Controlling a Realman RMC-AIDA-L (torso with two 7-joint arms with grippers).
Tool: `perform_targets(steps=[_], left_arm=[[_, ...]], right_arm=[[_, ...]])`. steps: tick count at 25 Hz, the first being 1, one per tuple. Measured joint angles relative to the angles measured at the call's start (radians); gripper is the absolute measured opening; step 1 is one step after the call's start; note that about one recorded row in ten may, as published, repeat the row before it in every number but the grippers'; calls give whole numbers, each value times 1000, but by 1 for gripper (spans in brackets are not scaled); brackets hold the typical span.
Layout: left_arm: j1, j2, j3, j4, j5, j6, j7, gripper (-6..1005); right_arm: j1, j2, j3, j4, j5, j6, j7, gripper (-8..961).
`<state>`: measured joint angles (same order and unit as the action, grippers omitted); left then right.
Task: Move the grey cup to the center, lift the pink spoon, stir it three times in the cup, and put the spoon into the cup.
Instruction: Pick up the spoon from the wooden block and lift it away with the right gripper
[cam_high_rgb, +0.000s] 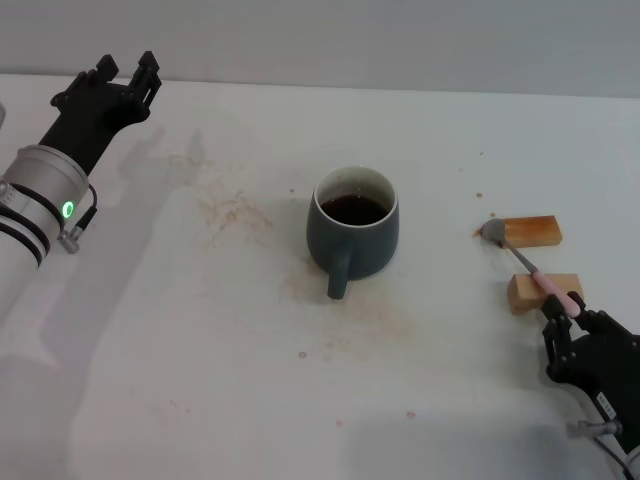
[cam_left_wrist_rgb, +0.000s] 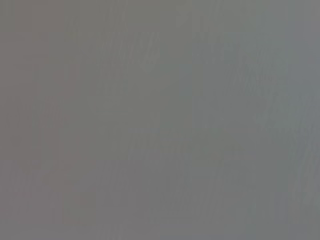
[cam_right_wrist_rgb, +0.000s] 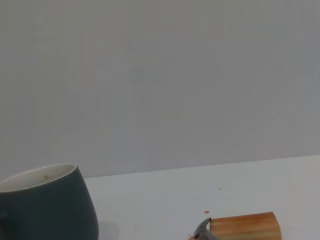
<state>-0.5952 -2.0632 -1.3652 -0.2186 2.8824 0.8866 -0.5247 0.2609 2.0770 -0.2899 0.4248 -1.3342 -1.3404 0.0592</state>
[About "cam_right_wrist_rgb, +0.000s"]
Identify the grey ceramic cup with coffee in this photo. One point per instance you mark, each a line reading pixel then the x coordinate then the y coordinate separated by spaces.
pixel 52 207

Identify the orange-stained wooden rest block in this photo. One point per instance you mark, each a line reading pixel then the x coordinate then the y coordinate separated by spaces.
pixel 250 226

